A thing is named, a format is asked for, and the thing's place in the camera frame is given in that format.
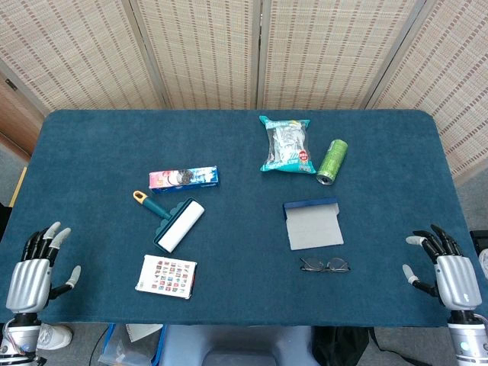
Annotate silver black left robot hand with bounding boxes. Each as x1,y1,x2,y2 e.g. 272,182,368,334
5,221,82,316

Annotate white sneaker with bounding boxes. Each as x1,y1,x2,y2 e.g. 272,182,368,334
37,323,73,351

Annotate black eyeglasses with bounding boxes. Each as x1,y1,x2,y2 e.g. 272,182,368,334
299,256,352,274

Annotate blue cookie box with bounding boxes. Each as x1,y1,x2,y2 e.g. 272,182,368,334
148,165,221,195

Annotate woven bamboo screen panel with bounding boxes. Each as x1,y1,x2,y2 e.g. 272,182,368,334
0,0,167,115
364,0,488,184
257,0,426,111
129,0,264,111

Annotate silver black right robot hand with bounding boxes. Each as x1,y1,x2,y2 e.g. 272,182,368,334
402,223,483,313

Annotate navy blue glasses case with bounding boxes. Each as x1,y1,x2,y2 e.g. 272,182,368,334
282,196,345,252

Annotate teal lint roller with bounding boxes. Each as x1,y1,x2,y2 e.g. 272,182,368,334
132,190,206,254

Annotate black bag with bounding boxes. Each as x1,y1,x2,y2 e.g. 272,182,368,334
311,326,371,366

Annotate teal snack bag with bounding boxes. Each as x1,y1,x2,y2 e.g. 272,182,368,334
258,115,317,175

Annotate brown wooden cabinet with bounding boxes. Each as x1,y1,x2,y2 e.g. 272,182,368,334
0,74,45,161

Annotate blue plastic crate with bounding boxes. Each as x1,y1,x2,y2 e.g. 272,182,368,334
98,323,168,366

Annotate white spiral notebook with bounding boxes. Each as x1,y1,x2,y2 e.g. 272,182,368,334
125,323,164,343

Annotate white picture-printed card box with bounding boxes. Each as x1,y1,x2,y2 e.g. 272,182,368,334
134,254,198,300

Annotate clear plastic bag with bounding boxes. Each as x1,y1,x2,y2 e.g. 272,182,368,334
98,335,153,366

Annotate blue tablecloth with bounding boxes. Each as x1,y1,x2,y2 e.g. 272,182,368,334
0,109,483,329

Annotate yellow board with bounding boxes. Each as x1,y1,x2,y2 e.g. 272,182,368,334
9,166,28,209

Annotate green drink can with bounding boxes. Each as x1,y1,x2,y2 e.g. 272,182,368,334
316,139,348,187

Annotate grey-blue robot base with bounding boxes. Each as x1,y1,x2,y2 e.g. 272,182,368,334
158,325,319,366

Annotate dark green plastic bin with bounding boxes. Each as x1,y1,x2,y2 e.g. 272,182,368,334
469,230,488,252

